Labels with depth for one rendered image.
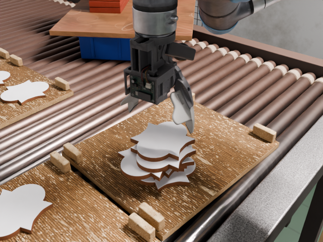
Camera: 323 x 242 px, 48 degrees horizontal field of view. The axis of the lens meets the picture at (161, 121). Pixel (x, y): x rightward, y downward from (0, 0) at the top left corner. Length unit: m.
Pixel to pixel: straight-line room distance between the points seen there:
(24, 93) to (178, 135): 0.55
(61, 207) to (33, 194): 0.07
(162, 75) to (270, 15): 3.09
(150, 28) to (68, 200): 0.39
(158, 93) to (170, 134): 0.17
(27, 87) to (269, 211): 0.79
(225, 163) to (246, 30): 3.05
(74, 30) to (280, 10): 2.56
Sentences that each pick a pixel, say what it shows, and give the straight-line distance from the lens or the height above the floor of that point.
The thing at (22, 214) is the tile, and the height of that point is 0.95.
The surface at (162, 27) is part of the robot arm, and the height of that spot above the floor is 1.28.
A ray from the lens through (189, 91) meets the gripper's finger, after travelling 0.68.
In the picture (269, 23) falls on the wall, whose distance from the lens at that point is 3.70.
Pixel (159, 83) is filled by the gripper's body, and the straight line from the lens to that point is 0.63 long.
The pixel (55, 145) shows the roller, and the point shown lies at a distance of 0.97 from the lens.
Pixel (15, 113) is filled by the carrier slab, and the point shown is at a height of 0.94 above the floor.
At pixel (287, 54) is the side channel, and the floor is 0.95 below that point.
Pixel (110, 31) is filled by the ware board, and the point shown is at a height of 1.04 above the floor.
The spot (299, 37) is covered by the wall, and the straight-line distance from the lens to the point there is 3.61.
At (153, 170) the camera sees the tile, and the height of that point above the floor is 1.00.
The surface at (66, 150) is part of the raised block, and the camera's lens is 0.88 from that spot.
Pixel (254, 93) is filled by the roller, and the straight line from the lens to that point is 1.20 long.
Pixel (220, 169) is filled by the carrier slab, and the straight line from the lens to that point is 0.84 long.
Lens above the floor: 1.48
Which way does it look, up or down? 34 degrees down
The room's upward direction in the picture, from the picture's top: straight up
